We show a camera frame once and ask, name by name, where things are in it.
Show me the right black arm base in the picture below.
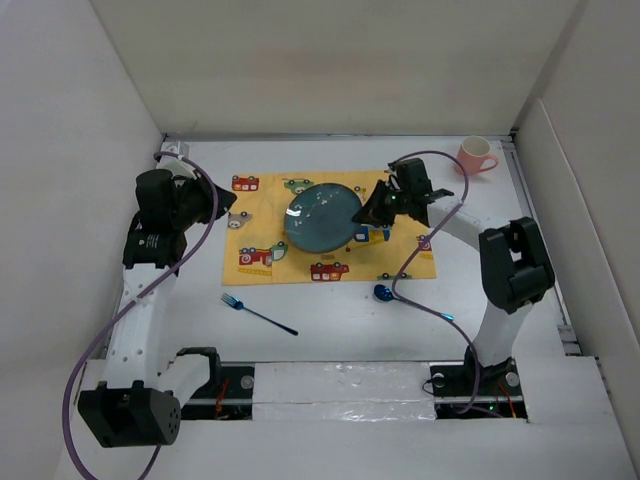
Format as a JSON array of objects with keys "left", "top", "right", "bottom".
[{"left": 422, "top": 349, "right": 528, "bottom": 420}]

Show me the white foam front block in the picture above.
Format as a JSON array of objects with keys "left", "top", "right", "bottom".
[{"left": 252, "top": 361, "right": 436, "bottom": 423}]

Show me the yellow cartoon vehicle cloth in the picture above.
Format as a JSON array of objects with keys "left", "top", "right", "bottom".
[{"left": 223, "top": 170, "right": 437, "bottom": 286}]

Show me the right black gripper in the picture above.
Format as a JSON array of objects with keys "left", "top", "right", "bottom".
[{"left": 351, "top": 179, "right": 411, "bottom": 226}]

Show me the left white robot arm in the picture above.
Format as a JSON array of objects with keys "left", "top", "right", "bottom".
[{"left": 78, "top": 169, "right": 237, "bottom": 448}]

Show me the teal ceramic plate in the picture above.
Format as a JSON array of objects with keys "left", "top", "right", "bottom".
[{"left": 284, "top": 183, "right": 362, "bottom": 254}]

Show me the blue metal spoon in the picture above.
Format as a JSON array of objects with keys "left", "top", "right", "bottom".
[{"left": 373, "top": 284, "right": 454, "bottom": 322}]

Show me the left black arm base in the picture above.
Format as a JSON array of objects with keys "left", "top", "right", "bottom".
[{"left": 181, "top": 363, "right": 255, "bottom": 421}]

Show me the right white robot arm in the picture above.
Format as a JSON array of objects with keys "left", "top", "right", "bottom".
[{"left": 353, "top": 158, "right": 556, "bottom": 394}]

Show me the pink ceramic mug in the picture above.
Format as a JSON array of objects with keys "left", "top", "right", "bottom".
[{"left": 456, "top": 136, "right": 499, "bottom": 175}]

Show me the blue metal fork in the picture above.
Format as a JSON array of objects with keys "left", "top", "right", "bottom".
[{"left": 221, "top": 293, "right": 299, "bottom": 336}]

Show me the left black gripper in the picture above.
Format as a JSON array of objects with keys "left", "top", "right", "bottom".
[{"left": 171, "top": 168, "right": 236, "bottom": 230}]

